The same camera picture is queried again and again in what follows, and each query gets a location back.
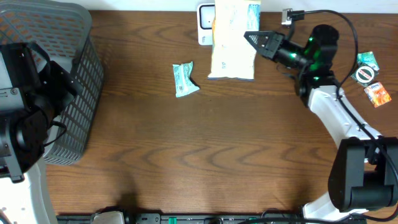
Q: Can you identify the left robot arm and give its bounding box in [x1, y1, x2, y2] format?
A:
[1, 42, 83, 223]

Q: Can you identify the light green wipes packet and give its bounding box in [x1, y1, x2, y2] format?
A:
[173, 62, 200, 98]

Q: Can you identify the yellow snack bag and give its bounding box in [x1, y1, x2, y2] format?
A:
[208, 0, 261, 80]

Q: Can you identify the orange tissue pack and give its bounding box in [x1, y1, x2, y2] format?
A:
[364, 82, 392, 108]

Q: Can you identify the grey plastic shopping basket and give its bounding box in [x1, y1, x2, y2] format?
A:
[1, 1, 104, 166]

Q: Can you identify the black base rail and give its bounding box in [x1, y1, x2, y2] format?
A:
[55, 212, 368, 224]

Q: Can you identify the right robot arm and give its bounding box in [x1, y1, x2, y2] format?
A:
[244, 24, 397, 223]

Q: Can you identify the dark green Zam-Buk box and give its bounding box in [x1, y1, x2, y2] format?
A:
[351, 63, 379, 87]

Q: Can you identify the teal tissue pack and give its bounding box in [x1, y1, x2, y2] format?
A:
[357, 52, 380, 71]

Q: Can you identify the white barcode scanner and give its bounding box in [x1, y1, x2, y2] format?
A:
[197, 3, 215, 46]

